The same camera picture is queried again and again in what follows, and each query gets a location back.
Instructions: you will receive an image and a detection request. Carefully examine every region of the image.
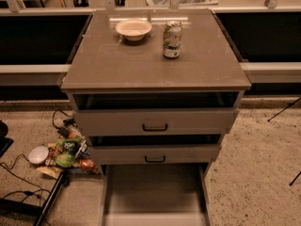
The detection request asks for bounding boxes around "black stand base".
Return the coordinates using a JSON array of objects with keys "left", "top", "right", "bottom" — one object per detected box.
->
[{"left": 0, "top": 172, "right": 69, "bottom": 226}]

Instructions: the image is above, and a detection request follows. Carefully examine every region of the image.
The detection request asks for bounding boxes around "grey drawer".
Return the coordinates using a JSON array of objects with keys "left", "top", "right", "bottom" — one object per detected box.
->
[
  {"left": 89, "top": 135, "right": 222, "bottom": 165},
  {"left": 99, "top": 164, "right": 213, "bottom": 226},
  {"left": 71, "top": 91, "right": 241, "bottom": 137}
]

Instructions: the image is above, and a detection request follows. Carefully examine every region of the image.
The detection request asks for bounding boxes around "black floor cable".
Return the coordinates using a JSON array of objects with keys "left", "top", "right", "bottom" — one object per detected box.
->
[{"left": 0, "top": 153, "right": 52, "bottom": 205}]

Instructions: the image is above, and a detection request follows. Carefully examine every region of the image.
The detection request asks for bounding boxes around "red can on floor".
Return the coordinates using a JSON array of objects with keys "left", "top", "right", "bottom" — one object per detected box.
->
[{"left": 80, "top": 159, "right": 95, "bottom": 170}]

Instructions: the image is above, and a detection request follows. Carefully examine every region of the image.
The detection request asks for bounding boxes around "green white soda can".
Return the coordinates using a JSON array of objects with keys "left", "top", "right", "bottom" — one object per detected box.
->
[{"left": 163, "top": 21, "right": 182, "bottom": 58}]

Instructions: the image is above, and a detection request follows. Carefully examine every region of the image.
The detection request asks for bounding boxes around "white paper bowl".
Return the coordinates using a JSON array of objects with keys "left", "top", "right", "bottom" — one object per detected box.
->
[{"left": 116, "top": 20, "right": 152, "bottom": 41}]

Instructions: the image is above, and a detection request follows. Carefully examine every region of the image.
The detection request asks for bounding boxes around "black power adapter cable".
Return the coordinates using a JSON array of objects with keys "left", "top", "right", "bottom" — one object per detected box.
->
[{"left": 52, "top": 109, "right": 76, "bottom": 139}]

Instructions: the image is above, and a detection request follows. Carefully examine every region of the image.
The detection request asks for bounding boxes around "green snack bag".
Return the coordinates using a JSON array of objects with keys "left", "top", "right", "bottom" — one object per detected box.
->
[{"left": 55, "top": 139, "right": 78, "bottom": 169}]

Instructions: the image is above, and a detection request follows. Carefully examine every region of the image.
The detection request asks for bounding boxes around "grey drawer cabinet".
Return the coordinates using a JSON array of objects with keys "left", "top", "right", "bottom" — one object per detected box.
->
[{"left": 59, "top": 8, "right": 253, "bottom": 178}]

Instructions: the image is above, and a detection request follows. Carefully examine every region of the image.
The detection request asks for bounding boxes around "black tripod leg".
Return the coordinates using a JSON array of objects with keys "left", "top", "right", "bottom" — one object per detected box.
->
[{"left": 289, "top": 171, "right": 301, "bottom": 186}]

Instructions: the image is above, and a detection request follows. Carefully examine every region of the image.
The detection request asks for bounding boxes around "white bowl on floor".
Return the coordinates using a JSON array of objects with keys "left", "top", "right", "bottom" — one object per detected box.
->
[{"left": 28, "top": 146, "right": 49, "bottom": 165}]

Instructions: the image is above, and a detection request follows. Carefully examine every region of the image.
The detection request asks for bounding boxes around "tan snack wrapper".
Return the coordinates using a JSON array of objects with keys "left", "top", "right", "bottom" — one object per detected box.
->
[{"left": 37, "top": 166, "right": 62, "bottom": 179}]

